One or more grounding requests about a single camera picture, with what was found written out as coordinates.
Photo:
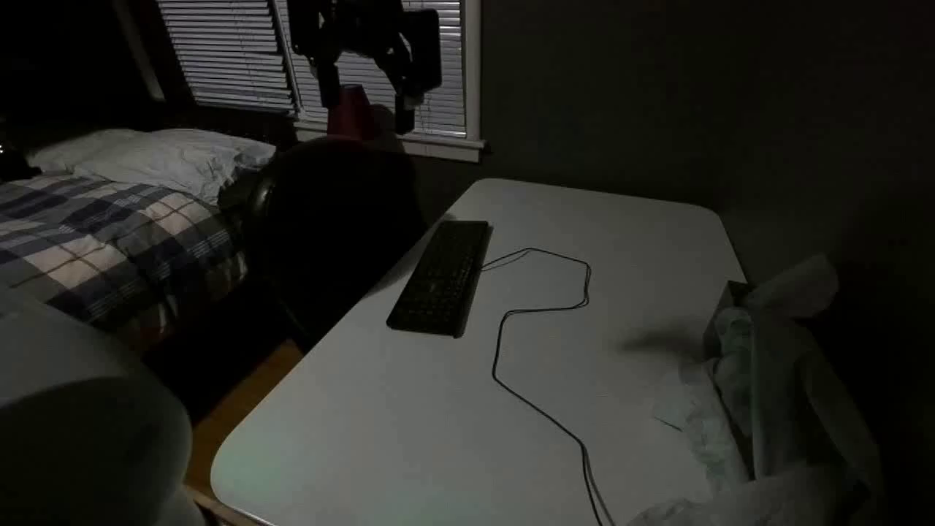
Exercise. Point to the white window frame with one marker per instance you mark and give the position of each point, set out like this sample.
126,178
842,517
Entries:
447,117

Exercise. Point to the black computer keyboard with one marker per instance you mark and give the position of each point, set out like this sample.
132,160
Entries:
438,293

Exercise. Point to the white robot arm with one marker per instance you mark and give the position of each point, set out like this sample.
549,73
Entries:
85,434

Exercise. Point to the white window blinds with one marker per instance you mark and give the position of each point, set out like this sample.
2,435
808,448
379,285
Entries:
234,52

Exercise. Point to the white crumpled plastic bag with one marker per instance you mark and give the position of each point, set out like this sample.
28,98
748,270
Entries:
769,418

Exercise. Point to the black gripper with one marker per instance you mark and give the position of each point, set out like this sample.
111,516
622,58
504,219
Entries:
405,45

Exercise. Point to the black office chair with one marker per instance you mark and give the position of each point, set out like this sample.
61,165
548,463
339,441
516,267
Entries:
330,216

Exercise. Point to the red object on windowsill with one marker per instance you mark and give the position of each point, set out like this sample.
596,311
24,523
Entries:
358,117

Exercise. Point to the plaid bed blanket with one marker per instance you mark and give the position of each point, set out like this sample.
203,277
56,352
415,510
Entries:
136,261

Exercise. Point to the white pillow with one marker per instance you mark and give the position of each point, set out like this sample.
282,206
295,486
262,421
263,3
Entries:
186,159

